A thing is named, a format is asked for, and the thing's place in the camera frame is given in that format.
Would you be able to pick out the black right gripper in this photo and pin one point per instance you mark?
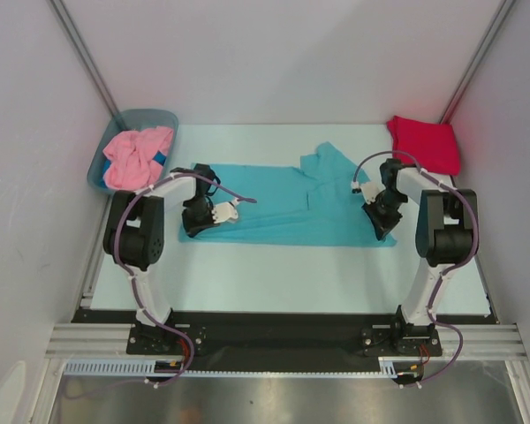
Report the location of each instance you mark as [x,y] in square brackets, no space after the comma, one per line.
[382,216]

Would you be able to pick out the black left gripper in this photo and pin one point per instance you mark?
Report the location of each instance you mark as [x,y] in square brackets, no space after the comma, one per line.
[192,230]

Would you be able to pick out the teal t-shirt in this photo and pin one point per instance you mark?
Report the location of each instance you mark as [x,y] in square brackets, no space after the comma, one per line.
[308,205]

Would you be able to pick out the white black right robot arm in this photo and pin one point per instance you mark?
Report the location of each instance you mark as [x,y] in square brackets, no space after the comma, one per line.
[446,239]

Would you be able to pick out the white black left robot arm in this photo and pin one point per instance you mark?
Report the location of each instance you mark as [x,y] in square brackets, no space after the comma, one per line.
[134,238]

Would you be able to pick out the blue t-shirt in basket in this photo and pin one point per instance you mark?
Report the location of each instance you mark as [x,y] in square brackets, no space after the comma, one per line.
[159,158]

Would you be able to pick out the folded red t-shirt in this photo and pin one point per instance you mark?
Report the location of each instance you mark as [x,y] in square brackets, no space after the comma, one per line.
[434,146]

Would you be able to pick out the pink t-shirt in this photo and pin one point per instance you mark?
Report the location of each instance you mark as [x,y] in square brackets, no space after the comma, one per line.
[131,154]

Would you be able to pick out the grey-blue plastic basket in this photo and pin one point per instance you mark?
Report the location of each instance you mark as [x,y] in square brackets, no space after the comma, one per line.
[134,119]

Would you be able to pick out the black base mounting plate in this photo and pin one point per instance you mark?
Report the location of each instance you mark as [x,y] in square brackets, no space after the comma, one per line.
[282,340]

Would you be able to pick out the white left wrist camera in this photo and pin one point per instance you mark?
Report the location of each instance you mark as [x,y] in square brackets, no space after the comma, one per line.
[225,212]

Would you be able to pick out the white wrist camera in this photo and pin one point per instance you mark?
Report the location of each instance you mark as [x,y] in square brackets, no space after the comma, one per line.
[225,212]
[369,190]

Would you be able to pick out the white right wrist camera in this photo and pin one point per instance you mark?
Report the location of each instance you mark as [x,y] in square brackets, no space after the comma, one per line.
[369,190]

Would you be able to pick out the white slotted cable duct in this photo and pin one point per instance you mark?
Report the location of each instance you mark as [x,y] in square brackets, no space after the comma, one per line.
[164,369]

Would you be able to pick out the aluminium front rail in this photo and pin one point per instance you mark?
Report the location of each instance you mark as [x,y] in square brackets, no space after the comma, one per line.
[108,341]

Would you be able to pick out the right aluminium corner post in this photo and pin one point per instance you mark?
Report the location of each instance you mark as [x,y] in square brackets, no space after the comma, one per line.
[493,30]

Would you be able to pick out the aluminium corner post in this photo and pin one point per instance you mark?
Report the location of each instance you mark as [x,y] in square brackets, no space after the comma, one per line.
[493,30]
[83,53]

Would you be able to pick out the left aluminium corner post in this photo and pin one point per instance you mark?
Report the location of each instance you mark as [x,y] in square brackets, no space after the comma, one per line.
[83,53]

